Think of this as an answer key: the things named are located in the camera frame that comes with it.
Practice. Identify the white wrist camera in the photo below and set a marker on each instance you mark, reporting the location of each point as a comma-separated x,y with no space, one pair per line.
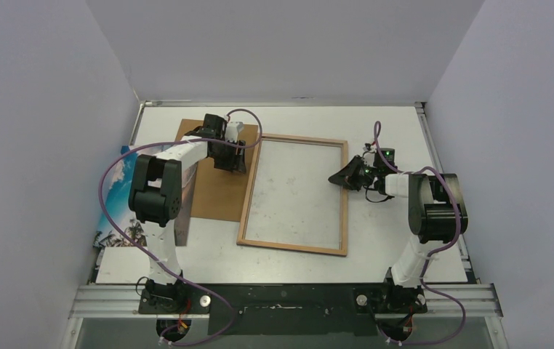
368,147
233,130

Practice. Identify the clear acrylic glass sheet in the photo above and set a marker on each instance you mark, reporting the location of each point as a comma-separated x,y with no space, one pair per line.
293,202

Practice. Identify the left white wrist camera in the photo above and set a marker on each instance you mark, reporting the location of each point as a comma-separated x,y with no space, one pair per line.
233,130

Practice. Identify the aluminium front rail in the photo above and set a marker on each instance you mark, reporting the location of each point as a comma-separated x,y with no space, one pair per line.
122,301

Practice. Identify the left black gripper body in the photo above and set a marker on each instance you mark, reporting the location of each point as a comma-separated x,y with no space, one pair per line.
228,158

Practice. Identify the blue wooden picture frame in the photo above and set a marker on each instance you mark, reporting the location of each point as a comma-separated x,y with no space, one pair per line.
240,240

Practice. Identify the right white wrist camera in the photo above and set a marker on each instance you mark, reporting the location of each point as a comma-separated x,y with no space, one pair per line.
368,147

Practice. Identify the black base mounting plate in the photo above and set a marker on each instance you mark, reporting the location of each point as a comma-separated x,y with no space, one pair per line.
283,309

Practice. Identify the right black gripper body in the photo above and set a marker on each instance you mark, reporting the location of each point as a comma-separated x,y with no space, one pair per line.
360,173

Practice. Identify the beach landscape photo print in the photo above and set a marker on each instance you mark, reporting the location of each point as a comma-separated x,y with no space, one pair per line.
117,186

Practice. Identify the brown cardboard backing board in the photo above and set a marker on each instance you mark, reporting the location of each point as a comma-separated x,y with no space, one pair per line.
218,194

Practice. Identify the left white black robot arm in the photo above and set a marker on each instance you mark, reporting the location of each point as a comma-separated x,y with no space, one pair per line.
156,199

